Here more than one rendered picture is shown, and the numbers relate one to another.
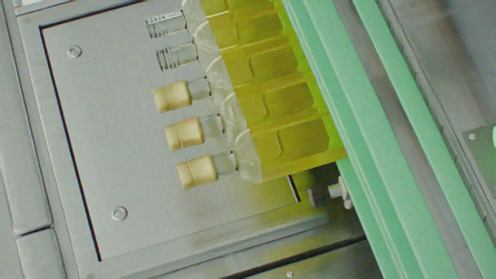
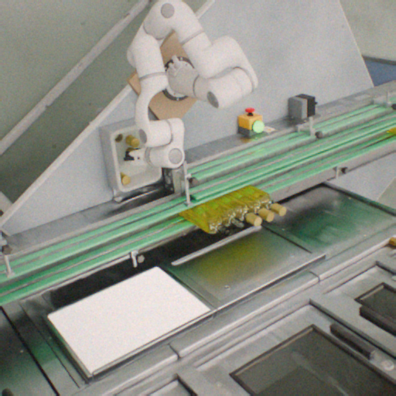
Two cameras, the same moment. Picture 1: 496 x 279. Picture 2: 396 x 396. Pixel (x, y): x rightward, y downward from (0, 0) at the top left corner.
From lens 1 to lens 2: 2.13 m
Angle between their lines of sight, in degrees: 76
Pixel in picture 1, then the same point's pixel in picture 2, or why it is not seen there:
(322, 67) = (233, 182)
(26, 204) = (304, 277)
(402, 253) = (285, 162)
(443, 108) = (249, 142)
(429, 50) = (232, 146)
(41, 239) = (315, 269)
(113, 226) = (297, 255)
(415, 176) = (271, 147)
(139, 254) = (303, 245)
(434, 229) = (284, 141)
